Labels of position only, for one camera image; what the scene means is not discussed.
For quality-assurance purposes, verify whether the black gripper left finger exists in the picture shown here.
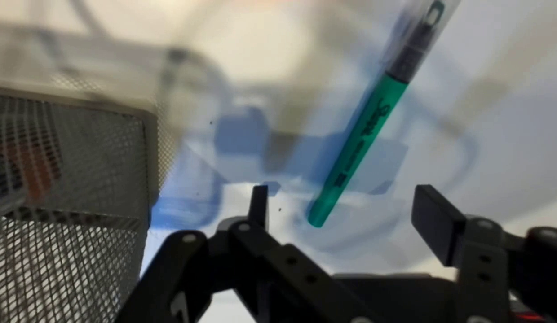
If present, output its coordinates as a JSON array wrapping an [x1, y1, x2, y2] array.
[[115, 183, 375, 323]]

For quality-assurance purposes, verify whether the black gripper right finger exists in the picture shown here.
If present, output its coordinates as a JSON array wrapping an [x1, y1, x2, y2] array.
[[410, 183, 557, 323]]

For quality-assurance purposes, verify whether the grey mesh bin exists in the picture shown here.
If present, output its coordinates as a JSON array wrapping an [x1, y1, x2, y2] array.
[[0, 86, 165, 323]]

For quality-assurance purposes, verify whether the orange capped glue stick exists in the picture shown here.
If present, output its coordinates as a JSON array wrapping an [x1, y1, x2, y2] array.
[[7, 137, 59, 207]]

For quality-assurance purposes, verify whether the green marker pen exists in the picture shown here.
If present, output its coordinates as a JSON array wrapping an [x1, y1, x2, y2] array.
[[305, 0, 463, 230]]

